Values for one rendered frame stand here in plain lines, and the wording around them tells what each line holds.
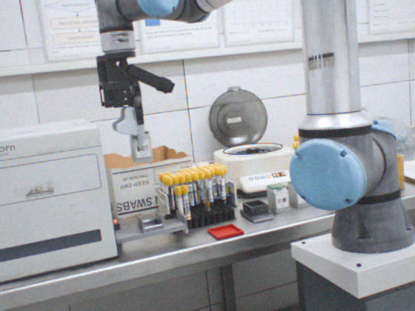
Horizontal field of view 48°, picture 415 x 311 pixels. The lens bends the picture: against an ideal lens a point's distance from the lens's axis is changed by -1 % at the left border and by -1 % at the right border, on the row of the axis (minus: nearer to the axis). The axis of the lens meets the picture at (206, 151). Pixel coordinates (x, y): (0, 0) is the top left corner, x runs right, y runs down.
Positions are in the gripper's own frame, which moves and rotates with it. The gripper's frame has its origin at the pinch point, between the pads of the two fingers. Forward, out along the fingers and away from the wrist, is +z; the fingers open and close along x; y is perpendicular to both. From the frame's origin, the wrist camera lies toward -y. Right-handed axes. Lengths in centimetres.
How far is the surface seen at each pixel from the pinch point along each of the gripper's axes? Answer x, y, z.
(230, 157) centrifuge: -30.7, -33.6, 13.3
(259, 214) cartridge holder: -0.7, -28.0, 23.3
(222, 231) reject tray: 2.5, -16.7, 24.5
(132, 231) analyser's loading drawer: 0.0, 4.6, 20.7
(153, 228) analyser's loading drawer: 2.8, 0.0, 20.1
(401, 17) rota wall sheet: -62, -130, -29
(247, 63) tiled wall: -61, -56, -16
